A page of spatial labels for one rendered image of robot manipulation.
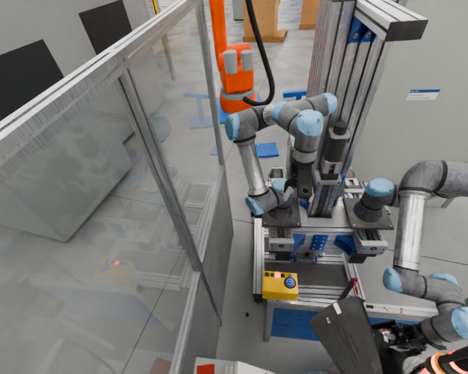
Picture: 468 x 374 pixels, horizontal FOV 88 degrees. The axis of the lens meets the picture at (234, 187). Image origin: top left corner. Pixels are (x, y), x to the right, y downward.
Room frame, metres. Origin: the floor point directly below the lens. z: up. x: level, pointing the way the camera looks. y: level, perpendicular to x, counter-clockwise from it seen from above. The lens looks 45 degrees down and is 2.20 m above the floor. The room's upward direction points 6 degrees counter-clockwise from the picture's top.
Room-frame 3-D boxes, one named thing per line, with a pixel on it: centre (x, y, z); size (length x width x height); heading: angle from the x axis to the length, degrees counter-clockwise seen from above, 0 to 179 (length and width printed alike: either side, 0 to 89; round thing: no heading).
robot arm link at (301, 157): (0.62, -0.24, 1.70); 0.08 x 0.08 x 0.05
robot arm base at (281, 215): (0.91, -0.26, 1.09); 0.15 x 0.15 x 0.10
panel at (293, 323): (0.39, -0.55, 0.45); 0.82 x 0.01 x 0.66; 79
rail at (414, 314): (0.39, -0.55, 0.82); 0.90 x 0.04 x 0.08; 79
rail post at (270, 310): (0.47, -0.13, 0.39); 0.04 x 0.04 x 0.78; 79
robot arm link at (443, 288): (0.27, -0.65, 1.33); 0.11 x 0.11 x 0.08; 68
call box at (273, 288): (0.47, -0.17, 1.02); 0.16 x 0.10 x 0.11; 79
